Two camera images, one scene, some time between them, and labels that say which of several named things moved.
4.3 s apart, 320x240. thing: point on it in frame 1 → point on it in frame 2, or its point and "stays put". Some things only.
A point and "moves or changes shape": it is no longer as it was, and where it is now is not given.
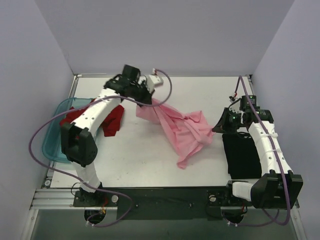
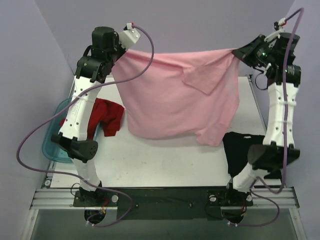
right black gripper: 225,121 → 251,50
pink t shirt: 188,132 moves or changes shape
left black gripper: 144,95 → 117,53
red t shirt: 111,119 stays put
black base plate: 159,204 stays put
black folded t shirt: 243,158 stays put
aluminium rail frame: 63,199 stays put
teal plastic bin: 52,145 stays put
